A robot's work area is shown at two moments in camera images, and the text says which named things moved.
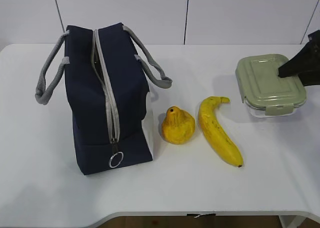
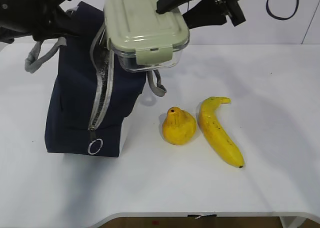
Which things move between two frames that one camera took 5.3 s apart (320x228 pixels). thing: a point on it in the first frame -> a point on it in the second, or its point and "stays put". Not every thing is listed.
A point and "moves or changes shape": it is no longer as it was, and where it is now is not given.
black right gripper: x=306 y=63 -> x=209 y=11
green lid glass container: x=264 y=93 -> x=143 y=39
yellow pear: x=178 y=127 stays put
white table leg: x=291 y=221 stays put
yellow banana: x=214 y=133 stays put
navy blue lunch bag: x=108 y=69 moves or changes shape
